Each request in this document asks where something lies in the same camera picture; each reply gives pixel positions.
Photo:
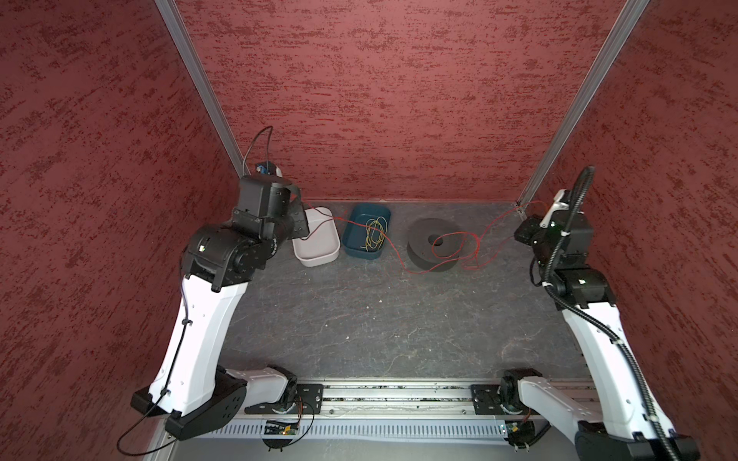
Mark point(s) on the aluminium corner post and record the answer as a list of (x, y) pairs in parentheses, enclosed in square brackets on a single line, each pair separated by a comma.
[(176, 27), (616, 39)]

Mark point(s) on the teal plastic tray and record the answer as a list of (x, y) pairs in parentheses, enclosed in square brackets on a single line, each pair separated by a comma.
[(365, 232)]

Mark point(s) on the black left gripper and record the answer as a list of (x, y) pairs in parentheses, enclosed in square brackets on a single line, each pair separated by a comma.
[(297, 211)]

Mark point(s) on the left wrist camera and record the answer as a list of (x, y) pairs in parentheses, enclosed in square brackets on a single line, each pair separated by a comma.
[(268, 168)]

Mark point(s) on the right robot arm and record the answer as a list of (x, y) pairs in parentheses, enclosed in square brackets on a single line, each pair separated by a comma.
[(629, 424)]

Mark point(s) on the white plastic tray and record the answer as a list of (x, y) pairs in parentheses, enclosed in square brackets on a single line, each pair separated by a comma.
[(323, 243)]

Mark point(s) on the left aluminium corner post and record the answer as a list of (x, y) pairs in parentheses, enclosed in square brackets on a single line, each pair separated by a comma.
[(176, 27)]

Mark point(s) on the left base circuit board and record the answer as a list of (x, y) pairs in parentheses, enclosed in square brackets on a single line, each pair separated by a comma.
[(279, 435)]

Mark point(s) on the right base circuit board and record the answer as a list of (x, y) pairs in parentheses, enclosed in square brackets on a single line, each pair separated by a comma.
[(520, 435)]

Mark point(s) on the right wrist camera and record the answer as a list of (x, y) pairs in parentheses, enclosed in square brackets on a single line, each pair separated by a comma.
[(561, 203)]

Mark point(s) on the right aluminium corner post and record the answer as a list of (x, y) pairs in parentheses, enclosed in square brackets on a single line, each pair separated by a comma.
[(616, 39)]

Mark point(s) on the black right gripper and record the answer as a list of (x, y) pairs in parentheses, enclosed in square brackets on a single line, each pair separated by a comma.
[(529, 223)]

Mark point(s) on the base circuit board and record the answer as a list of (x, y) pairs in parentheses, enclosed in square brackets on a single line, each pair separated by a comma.
[(520, 435), (279, 435)]

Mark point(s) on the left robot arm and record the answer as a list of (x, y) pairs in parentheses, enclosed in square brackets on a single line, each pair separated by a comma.
[(192, 391)]

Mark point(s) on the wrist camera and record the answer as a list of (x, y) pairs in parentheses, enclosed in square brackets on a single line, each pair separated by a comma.
[(268, 168), (561, 203)]

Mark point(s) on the black cable spool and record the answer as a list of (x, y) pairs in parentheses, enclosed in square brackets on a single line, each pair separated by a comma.
[(434, 244)]

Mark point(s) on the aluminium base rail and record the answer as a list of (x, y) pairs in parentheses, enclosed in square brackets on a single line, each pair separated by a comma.
[(399, 411)]

